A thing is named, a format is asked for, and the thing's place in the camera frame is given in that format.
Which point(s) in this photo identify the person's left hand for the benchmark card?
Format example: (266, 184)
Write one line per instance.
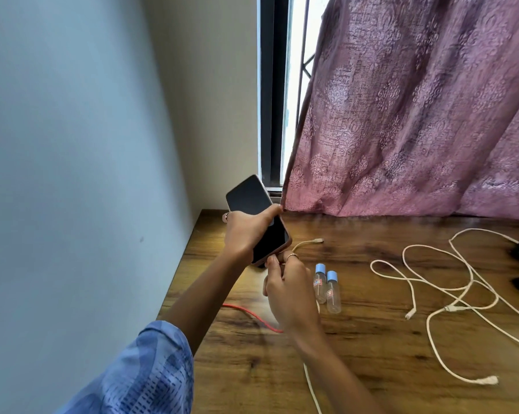
(242, 232)

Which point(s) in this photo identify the person's right hand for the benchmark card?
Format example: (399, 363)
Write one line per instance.
(292, 297)

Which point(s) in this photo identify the person's left thumb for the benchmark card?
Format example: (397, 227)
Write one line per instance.
(271, 213)

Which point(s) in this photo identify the person's right thumb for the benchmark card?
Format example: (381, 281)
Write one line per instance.
(272, 269)

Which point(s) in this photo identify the black smartphone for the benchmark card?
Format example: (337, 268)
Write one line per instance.
(253, 202)

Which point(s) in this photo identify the person's left forearm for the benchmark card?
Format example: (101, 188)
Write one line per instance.
(203, 303)

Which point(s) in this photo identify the person's right forearm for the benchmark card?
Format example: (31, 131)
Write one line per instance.
(341, 379)

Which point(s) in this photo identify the clear bottle with blue cap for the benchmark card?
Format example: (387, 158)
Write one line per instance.
(333, 295)
(320, 284)

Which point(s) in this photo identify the dark metal window grille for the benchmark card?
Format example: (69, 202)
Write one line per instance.
(308, 68)

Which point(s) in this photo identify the blue patterned sleeve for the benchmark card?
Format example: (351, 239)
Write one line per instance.
(143, 375)

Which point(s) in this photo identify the pink patterned curtain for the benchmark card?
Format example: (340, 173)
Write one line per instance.
(415, 107)

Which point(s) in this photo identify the black window frame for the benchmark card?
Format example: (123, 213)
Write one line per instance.
(271, 90)

